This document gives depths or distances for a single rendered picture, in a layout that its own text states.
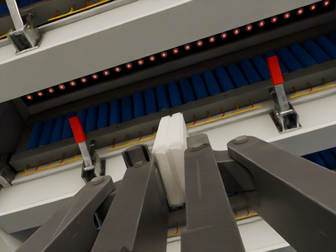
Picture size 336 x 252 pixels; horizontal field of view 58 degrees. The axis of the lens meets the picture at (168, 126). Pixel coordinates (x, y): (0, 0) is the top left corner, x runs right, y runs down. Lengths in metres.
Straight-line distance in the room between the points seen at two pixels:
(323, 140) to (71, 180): 0.35
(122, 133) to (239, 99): 0.18
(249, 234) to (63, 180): 0.30
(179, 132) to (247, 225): 0.40
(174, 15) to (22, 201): 0.33
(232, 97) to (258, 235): 0.23
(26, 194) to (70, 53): 0.23
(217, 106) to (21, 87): 0.25
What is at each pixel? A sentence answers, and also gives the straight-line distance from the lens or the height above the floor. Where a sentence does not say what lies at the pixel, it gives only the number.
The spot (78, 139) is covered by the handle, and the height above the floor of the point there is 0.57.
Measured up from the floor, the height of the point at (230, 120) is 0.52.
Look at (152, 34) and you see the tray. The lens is 0.34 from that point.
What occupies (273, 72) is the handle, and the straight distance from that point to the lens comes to 0.40.
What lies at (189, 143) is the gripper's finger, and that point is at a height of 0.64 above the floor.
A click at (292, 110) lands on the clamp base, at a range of 0.41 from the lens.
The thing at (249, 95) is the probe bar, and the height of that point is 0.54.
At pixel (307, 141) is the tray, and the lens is 0.43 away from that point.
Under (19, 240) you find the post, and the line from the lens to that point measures 0.55.
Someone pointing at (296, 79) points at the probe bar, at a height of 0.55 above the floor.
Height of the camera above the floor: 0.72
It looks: 25 degrees down
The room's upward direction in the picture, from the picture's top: 19 degrees counter-clockwise
